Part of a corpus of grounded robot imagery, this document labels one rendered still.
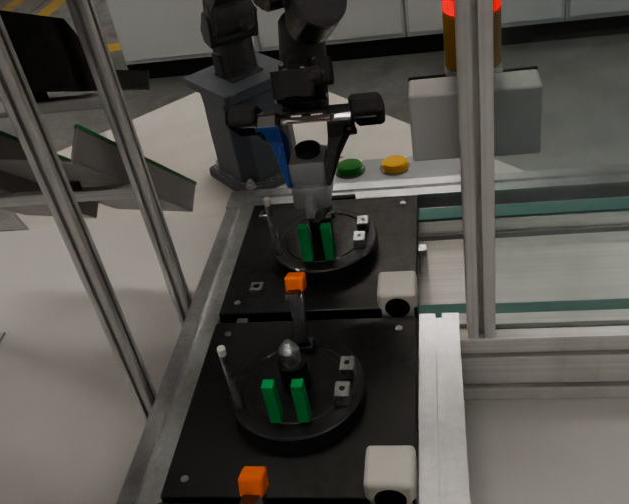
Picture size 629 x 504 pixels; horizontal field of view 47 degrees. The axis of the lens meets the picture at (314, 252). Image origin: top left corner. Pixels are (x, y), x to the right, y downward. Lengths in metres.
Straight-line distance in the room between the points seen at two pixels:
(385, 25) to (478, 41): 3.37
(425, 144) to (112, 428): 0.53
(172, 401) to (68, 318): 0.38
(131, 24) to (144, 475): 3.68
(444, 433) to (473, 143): 0.28
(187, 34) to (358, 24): 0.94
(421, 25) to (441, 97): 3.31
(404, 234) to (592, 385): 0.29
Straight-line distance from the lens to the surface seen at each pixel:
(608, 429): 0.88
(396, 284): 0.85
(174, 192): 1.02
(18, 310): 1.23
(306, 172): 0.86
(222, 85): 1.26
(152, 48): 4.31
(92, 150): 0.86
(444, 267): 0.99
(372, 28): 4.01
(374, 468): 0.68
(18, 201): 0.98
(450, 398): 0.76
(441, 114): 0.70
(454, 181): 1.08
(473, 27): 0.64
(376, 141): 1.42
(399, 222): 0.99
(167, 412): 0.82
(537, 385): 0.89
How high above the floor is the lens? 1.53
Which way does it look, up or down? 36 degrees down
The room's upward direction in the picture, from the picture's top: 11 degrees counter-clockwise
